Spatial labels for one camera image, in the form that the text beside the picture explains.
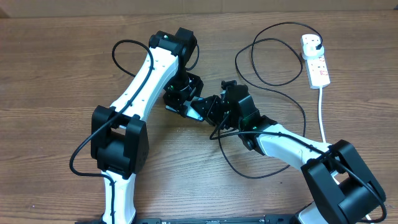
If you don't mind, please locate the Galaxy S24+ smartphone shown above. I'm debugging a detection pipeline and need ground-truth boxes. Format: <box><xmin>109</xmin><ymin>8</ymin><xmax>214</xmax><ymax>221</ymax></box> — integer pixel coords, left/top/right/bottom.
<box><xmin>165</xmin><ymin>105</ymin><xmax>205</xmax><ymax>122</ymax></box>

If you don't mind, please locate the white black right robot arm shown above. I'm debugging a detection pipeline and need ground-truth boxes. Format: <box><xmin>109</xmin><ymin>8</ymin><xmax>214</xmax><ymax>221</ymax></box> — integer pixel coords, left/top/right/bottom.
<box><xmin>191</xmin><ymin>82</ymin><xmax>387</xmax><ymax>224</ymax></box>

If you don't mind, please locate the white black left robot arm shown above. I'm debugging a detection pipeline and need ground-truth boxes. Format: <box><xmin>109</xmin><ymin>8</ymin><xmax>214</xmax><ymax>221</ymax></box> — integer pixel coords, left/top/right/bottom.
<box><xmin>91</xmin><ymin>28</ymin><xmax>203</xmax><ymax>223</ymax></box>

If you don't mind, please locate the white charger plug adapter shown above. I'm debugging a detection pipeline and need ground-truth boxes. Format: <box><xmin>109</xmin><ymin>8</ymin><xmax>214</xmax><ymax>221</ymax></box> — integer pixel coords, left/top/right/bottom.
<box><xmin>302</xmin><ymin>44</ymin><xmax>325</xmax><ymax>60</ymax></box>

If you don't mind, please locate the white power strip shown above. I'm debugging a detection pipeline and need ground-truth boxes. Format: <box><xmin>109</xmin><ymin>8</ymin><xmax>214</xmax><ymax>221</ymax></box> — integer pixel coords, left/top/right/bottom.
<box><xmin>300</xmin><ymin>34</ymin><xmax>330</xmax><ymax>89</ymax></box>

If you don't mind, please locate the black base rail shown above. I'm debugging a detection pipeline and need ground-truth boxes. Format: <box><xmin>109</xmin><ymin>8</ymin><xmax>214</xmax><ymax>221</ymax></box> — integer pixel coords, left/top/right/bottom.
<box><xmin>74</xmin><ymin>213</ymin><xmax>299</xmax><ymax>224</ymax></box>

